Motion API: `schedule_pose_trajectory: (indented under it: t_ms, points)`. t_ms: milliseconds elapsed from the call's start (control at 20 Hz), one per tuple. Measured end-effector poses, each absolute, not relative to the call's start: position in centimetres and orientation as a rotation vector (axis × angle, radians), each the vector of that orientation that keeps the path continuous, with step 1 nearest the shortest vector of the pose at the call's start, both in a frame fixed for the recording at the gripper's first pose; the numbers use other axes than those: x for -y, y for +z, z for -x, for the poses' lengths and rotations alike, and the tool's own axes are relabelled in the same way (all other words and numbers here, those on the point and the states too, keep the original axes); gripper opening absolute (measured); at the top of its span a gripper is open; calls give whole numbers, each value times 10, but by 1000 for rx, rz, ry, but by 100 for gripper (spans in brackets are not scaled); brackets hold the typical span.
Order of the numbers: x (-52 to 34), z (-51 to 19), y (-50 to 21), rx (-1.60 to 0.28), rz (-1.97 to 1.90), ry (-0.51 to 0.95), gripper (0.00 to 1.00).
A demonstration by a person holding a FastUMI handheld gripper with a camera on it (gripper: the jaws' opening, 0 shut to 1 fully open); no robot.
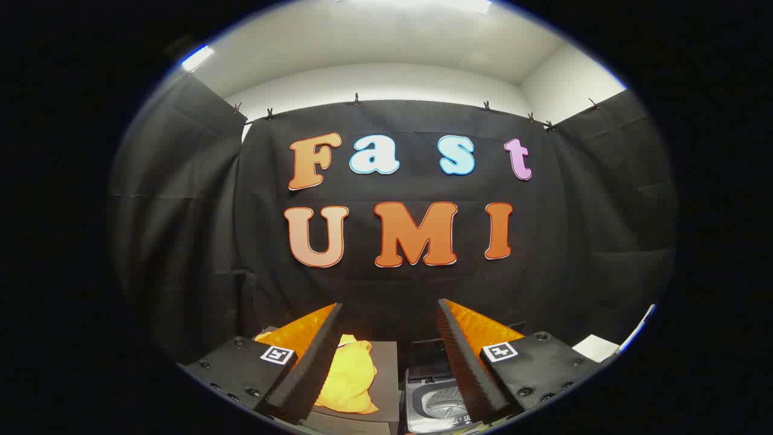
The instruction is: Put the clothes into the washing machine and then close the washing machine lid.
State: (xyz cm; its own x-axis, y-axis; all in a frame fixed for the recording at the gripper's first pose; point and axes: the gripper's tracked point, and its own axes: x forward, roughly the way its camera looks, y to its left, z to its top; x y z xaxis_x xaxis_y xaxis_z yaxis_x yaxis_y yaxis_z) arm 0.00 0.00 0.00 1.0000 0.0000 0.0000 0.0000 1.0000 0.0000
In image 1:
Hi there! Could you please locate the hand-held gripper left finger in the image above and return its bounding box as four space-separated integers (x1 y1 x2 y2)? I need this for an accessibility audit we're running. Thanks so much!
181 302 345 427

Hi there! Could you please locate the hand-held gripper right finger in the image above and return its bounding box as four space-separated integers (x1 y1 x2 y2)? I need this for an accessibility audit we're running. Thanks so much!
435 298 605 424

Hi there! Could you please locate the yellow polo shirt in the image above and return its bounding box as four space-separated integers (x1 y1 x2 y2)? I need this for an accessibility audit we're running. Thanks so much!
254 331 378 414

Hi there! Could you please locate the dark washing machine lid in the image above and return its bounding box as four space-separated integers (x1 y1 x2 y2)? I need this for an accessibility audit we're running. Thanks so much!
409 323 527 378

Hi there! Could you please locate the grey washing machine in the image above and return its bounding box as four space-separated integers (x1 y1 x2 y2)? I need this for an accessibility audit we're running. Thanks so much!
402 338 484 434

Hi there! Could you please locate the black backdrop cloth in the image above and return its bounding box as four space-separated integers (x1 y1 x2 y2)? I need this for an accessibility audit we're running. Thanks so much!
109 76 677 363

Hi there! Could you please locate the white paper sheet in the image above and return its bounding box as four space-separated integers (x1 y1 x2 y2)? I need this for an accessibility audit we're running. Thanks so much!
573 334 621 363

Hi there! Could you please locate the row of black clips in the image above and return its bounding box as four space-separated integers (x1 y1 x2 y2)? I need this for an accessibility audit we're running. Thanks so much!
233 92 601 131

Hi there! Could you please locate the small ceiling light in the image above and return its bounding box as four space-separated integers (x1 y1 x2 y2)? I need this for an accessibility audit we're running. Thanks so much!
181 45 215 72

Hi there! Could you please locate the large ceiling light panel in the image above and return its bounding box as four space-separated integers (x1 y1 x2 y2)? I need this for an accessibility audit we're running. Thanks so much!
338 0 493 14

